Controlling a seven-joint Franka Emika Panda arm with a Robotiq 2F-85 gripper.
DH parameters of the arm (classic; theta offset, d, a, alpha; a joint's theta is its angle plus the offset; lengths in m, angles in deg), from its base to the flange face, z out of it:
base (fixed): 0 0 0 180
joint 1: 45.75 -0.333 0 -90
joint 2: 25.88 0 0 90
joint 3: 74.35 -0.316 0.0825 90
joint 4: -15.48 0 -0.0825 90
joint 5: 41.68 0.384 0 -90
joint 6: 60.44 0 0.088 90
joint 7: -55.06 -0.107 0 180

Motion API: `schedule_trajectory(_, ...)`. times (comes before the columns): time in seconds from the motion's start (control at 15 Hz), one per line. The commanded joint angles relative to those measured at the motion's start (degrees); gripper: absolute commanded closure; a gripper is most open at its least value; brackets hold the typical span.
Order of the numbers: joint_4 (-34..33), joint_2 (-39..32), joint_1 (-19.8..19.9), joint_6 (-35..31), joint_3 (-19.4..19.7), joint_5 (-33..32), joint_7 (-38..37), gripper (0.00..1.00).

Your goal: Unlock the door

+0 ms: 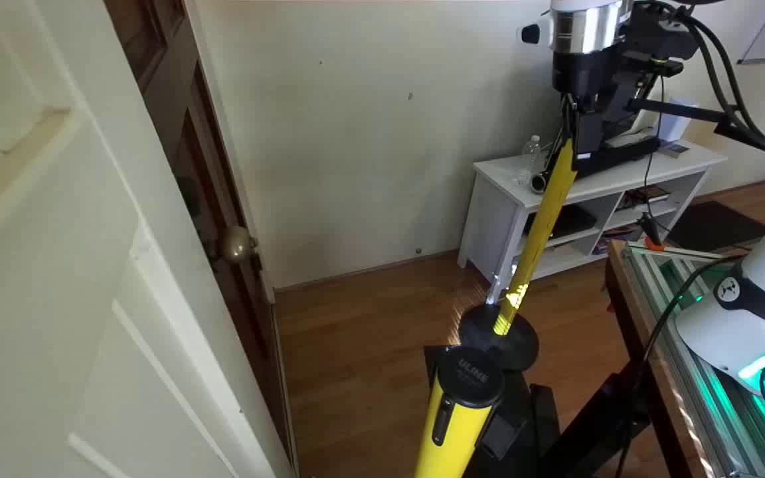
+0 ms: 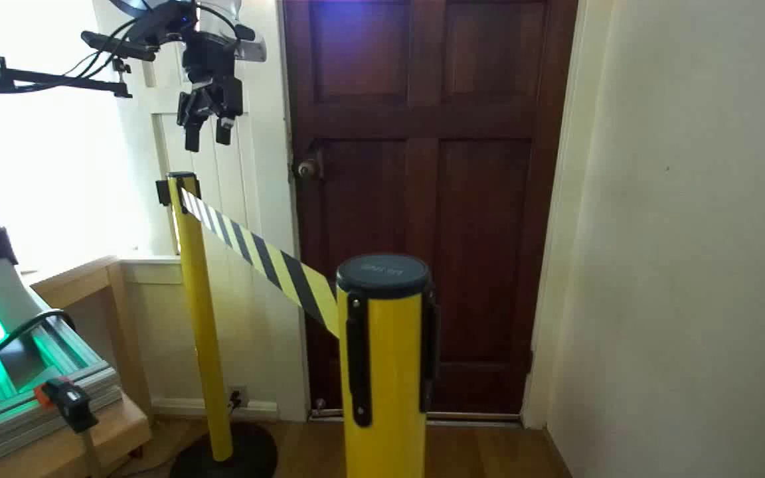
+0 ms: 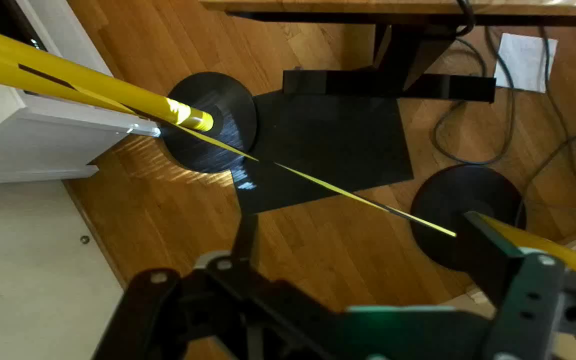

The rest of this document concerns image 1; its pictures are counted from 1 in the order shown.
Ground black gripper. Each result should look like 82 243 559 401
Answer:
550 51 623 176

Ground brass door knob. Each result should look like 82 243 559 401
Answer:
217 222 260 265

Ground brown wooden door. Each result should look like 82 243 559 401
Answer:
100 0 299 473

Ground white panelled door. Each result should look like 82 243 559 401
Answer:
0 0 279 478

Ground black flat monitor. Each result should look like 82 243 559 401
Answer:
610 51 696 176

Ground clear plastic bottle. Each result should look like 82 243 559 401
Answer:
523 130 551 184

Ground white paper box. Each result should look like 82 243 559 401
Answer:
654 104 696 158

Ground stacked books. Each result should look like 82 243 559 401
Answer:
616 184 681 234

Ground white shelf unit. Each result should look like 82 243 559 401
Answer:
456 141 729 287

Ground black orange clamp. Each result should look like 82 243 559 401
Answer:
634 209 668 251

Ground dark floor mat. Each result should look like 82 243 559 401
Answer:
664 198 765 258

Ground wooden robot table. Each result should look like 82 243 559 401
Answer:
537 237 765 478

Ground black stand base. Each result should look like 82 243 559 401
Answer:
418 343 565 478

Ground yellow stanchion post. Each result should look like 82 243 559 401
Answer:
412 344 506 478
458 134 578 372

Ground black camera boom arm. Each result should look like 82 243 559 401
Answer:
631 97 765 169

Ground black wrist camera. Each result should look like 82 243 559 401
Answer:
620 3 705 67

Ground black wrist cable bundle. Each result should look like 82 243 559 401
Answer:
664 0 765 169

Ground thin black cable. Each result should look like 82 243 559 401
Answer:
610 251 744 478

